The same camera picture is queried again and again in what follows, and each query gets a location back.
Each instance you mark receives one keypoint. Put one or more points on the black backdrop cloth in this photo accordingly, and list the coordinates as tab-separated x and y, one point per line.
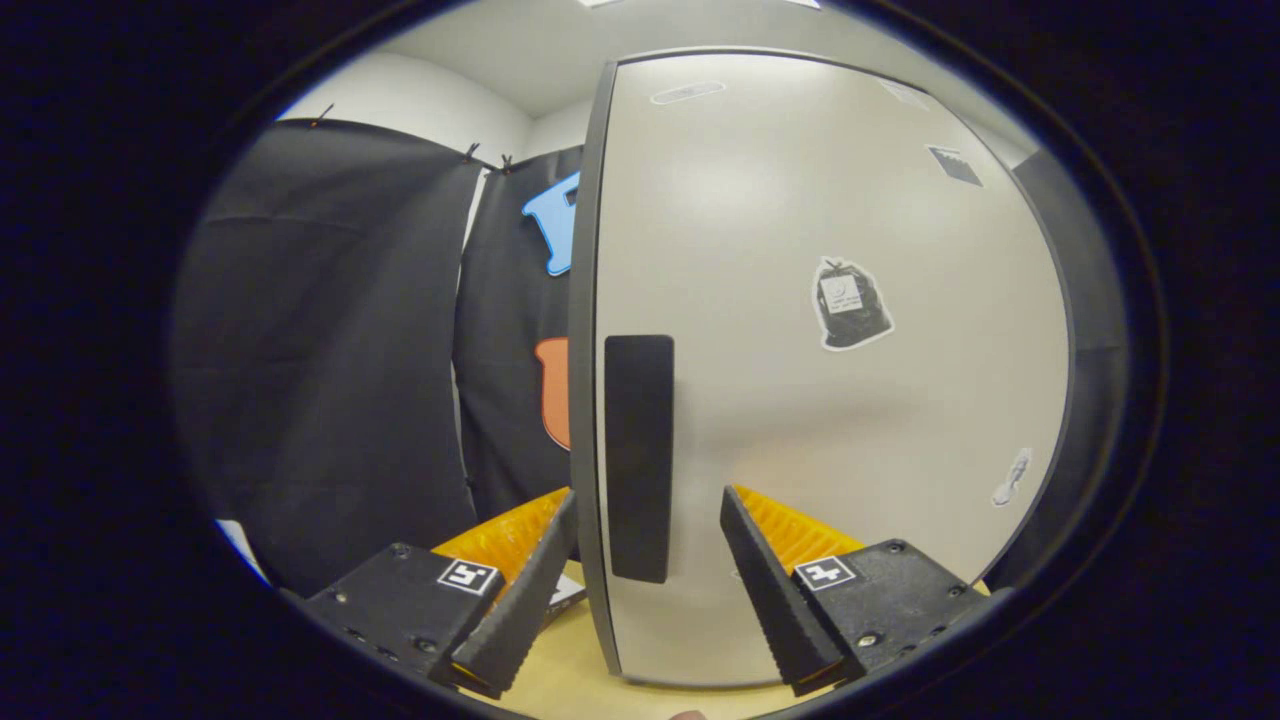
330	350

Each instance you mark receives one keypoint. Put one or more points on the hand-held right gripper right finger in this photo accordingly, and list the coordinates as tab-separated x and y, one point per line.
775	600

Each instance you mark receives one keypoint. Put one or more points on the dark grey cabinet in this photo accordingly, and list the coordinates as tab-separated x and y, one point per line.
582	400

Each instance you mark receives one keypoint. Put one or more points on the white picture cover book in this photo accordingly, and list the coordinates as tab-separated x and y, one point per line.
565	592

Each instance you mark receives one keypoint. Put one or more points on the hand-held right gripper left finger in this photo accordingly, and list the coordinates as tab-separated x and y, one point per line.
520	610

